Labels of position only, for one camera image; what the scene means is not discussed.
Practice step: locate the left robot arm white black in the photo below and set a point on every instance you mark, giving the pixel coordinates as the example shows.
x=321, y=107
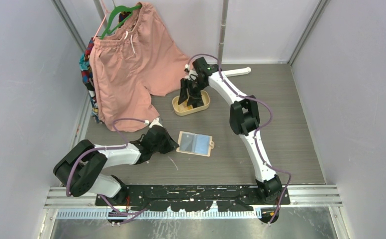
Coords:
x=80, y=170

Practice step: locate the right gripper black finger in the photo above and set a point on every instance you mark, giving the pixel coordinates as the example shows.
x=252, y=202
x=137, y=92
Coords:
x=195, y=98
x=184, y=91

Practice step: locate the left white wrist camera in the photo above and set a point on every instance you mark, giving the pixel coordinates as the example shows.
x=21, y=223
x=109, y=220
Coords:
x=157, y=121

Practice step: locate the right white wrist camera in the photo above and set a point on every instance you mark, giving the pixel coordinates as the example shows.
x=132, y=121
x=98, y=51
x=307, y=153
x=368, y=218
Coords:
x=191, y=74

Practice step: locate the grey VIP credit card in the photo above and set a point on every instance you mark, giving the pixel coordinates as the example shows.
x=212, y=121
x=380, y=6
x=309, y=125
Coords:
x=187, y=142

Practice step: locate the pink clothes hanger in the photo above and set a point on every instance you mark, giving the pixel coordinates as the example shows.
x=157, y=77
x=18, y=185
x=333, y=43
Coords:
x=104, y=11

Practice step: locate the pink shorts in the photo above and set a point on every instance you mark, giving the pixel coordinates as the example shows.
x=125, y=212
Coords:
x=139, y=61

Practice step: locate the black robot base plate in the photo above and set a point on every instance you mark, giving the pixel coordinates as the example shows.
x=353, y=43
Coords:
x=193, y=198

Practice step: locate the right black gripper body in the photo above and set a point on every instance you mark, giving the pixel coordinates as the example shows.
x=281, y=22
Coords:
x=195, y=84

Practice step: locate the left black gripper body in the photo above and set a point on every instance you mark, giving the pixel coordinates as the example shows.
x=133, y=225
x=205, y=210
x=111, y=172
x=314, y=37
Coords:
x=164, y=146

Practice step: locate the grey metal rack pole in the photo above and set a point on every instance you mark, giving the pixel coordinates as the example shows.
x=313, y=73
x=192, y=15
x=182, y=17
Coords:
x=223, y=21

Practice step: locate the beige leather card holder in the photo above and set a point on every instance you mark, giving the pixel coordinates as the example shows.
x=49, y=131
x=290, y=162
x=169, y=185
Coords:
x=204, y=144

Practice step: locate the white rack stand base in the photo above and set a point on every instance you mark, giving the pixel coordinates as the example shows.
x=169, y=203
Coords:
x=237, y=72

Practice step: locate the beige oval tray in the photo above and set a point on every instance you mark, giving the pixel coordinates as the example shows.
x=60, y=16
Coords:
x=183, y=109

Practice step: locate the green clothes hanger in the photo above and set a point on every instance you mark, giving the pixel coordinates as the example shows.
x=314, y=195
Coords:
x=115, y=14

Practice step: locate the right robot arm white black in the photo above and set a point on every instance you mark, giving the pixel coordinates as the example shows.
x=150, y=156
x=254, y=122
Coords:
x=244, y=118

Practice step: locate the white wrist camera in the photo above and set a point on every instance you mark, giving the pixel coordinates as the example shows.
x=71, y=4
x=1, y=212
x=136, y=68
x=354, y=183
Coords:
x=191, y=74
x=157, y=121

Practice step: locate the colourful patterned garment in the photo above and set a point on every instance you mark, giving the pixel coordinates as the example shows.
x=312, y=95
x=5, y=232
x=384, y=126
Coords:
x=87, y=79

